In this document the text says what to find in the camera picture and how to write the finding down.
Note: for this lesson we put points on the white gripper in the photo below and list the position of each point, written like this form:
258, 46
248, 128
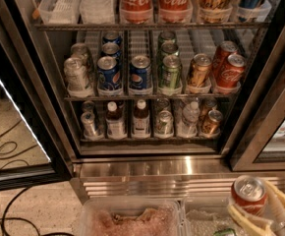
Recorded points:
258, 226

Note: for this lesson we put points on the red coke can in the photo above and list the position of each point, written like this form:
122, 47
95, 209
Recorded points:
249, 193
231, 71
223, 50

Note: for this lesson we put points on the green can in bin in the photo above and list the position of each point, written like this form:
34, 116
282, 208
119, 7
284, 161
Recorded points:
225, 232

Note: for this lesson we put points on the right closed fridge door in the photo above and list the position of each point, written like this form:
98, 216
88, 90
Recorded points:
262, 147

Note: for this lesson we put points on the front gold can bottom shelf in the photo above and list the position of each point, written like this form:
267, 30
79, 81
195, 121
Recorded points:
211, 122

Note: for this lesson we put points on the rear gold can bottom shelf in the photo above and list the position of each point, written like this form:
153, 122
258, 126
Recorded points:
206, 105

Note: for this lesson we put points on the front green can bottom shelf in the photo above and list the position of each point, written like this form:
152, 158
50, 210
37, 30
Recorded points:
164, 124

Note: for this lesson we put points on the green can shelf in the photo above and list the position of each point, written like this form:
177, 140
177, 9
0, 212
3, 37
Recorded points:
162, 104
164, 124

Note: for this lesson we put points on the rear green can bottom shelf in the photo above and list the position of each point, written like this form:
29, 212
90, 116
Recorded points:
162, 104

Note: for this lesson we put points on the gold soda can middle shelf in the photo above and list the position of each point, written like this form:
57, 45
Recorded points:
200, 67

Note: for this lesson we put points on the stainless steel fridge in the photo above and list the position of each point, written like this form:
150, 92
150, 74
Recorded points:
173, 167

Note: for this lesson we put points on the front green soda can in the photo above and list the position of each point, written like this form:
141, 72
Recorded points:
170, 72

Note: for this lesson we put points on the green soda can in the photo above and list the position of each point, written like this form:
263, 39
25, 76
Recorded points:
170, 72
168, 48
166, 36

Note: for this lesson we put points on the blue pepsi can centre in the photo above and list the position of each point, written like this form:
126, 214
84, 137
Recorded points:
140, 72

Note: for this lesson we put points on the blue pepsi can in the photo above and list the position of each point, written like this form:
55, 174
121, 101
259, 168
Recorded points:
108, 73
140, 72
112, 36
111, 49

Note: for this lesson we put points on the middle green soda can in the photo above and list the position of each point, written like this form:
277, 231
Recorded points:
168, 48

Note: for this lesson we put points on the rear green soda can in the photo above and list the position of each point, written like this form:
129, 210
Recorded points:
166, 36

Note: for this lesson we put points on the front silver slim can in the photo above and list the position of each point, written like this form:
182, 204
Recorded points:
91, 125

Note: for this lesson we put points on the silver slim can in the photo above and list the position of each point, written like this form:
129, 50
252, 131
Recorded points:
89, 106
91, 125

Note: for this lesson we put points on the rear silver slim can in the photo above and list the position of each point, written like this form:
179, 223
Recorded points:
89, 106

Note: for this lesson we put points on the front blue pepsi can left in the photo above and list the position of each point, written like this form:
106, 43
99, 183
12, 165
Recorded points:
108, 73

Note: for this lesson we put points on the middle blue pepsi can left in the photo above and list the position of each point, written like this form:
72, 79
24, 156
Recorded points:
111, 49

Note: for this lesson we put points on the right coca-cola bottle top shelf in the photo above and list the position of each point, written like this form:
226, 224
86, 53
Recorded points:
171, 10

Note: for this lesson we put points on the coca-cola bottle shelf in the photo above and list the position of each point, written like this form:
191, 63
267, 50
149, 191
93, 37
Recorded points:
136, 11
171, 10

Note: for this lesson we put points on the rear blue pepsi can left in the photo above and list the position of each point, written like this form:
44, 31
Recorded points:
112, 36

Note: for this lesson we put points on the front white soda can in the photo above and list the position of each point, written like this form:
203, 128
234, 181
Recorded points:
76, 74

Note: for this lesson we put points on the white soda can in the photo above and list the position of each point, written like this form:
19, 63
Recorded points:
80, 49
76, 74

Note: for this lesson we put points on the left coca-cola bottle top shelf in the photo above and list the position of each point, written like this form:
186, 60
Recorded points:
136, 11

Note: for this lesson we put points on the rear white soda can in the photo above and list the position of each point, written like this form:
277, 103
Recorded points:
80, 49

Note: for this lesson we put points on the open glass fridge door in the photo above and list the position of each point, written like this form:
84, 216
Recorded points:
30, 150

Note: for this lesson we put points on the white clear container top shelf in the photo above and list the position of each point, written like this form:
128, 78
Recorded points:
97, 11

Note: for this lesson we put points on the empty clear tray top shelf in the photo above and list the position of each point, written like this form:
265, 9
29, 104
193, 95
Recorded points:
62, 12

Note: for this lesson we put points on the right clear plastic bin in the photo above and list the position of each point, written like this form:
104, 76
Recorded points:
203, 215

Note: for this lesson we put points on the clear plastic bin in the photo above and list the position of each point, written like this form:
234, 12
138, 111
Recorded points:
131, 216
203, 215

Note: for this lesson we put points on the clear water bottle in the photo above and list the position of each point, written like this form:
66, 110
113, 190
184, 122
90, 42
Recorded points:
187, 126

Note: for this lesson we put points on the right brown tea bottle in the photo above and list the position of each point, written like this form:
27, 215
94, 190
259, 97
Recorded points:
141, 120

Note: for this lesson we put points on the brown tea bottle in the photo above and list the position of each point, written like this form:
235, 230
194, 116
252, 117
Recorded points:
141, 120
115, 121

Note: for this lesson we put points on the left clear plastic bin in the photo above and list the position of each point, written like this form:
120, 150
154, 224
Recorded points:
131, 216

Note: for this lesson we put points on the left brown tea bottle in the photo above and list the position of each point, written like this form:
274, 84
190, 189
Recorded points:
115, 121

